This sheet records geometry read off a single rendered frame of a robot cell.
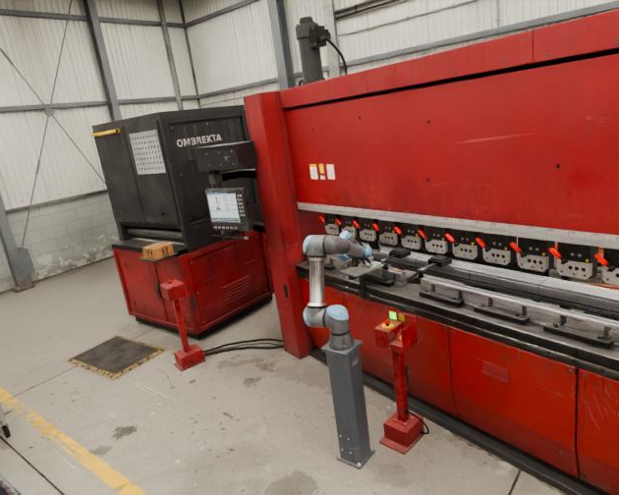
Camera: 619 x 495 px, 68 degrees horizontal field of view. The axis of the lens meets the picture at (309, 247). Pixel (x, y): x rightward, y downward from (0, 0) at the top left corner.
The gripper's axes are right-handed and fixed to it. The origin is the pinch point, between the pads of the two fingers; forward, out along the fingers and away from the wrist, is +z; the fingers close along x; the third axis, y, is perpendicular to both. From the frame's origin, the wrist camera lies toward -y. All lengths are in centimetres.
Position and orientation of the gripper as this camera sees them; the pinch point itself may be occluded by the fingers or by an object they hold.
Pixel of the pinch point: (367, 265)
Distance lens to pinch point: 330.4
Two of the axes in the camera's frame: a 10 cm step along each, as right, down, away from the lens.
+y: 4.6, -8.3, 3.2
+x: -6.8, -1.1, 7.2
